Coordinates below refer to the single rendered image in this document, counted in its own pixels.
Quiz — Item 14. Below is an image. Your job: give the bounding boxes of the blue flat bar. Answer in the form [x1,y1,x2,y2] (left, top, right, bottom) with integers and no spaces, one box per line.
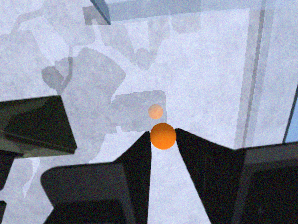
[90,0,298,143]

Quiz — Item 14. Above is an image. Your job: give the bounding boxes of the clear low corner walls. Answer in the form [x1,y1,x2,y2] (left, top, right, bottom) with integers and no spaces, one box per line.
[94,0,298,147]

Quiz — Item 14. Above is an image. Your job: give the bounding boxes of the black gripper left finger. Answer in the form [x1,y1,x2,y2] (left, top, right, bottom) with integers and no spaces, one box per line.
[40,131,152,224]

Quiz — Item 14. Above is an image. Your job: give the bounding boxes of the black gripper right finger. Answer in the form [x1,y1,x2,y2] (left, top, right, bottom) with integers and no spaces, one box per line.
[175,128,298,224]

